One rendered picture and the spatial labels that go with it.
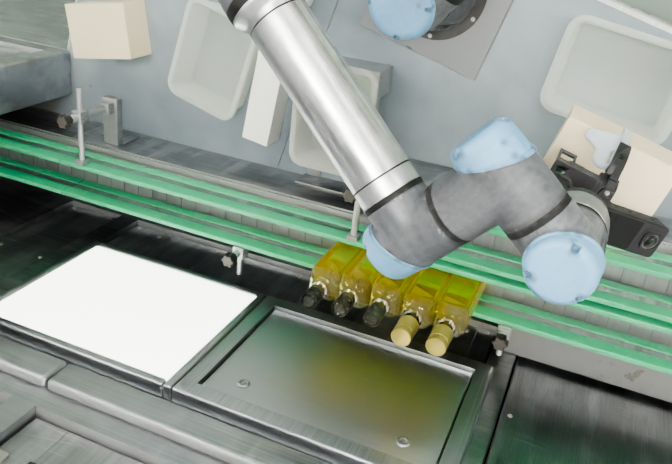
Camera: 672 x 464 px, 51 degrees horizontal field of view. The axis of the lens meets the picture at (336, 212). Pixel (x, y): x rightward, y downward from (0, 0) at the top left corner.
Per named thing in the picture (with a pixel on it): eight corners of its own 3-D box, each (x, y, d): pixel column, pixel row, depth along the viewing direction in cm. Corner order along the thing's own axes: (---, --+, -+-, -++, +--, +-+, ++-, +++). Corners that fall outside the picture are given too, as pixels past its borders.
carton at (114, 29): (87, 0, 163) (64, 3, 157) (144, -1, 157) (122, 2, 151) (96, 53, 168) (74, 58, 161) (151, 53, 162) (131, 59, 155)
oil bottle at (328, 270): (347, 251, 144) (303, 298, 126) (350, 226, 142) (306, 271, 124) (372, 258, 143) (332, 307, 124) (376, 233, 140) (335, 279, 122)
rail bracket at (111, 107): (123, 141, 169) (55, 168, 150) (121, 72, 162) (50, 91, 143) (139, 145, 168) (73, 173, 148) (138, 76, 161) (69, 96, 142)
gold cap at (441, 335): (442, 346, 116) (436, 361, 112) (427, 331, 116) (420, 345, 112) (457, 335, 114) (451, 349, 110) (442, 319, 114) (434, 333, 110)
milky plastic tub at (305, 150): (304, 151, 155) (287, 163, 147) (313, 49, 145) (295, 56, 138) (378, 169, 149) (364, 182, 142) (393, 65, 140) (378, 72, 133)
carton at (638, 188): (574, 104, 101) (569, 116, 95) (680, 155, 98) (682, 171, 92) (534, 173, 107) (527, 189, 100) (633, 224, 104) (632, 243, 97)
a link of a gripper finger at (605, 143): (601, 100, 93) (576, 149, 89) (644, 120, 92) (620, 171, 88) (592, 114, 96) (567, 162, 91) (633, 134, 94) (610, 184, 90)
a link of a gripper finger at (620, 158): (625, 134, 89) (601, 185, 85) (637, 140, 88) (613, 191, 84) (610, 155, 93) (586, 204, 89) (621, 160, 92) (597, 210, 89)
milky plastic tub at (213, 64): (186, 82, 162) (164, 89, 155) (211, -12, 151) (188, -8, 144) (249, 116, 159) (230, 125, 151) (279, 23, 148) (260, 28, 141)
